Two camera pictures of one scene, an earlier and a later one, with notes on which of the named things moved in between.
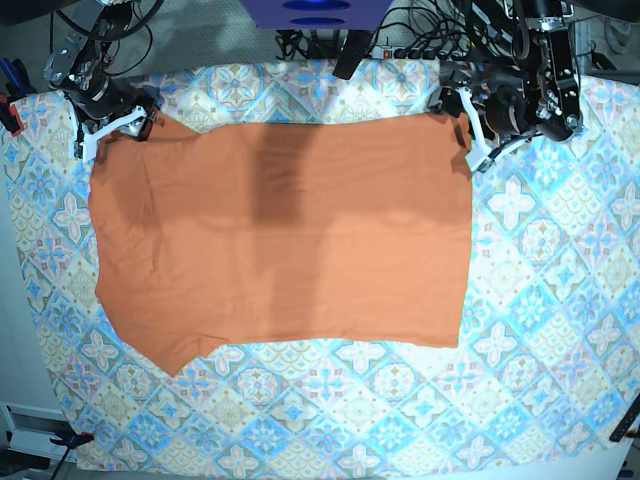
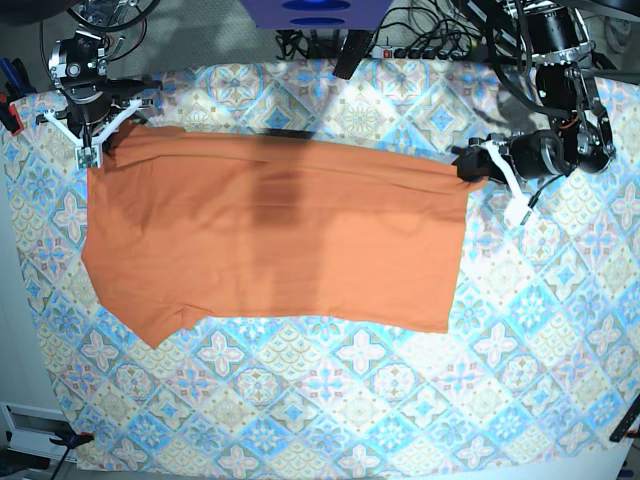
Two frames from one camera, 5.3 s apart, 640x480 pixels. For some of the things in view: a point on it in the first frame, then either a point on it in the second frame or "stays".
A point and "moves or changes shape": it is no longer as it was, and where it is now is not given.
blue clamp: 17,77 stays
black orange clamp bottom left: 69,440 stays
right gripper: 505,111 → 538,153
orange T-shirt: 342,227 moves or changes shape
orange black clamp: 9,116 stays
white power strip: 387,52 stays
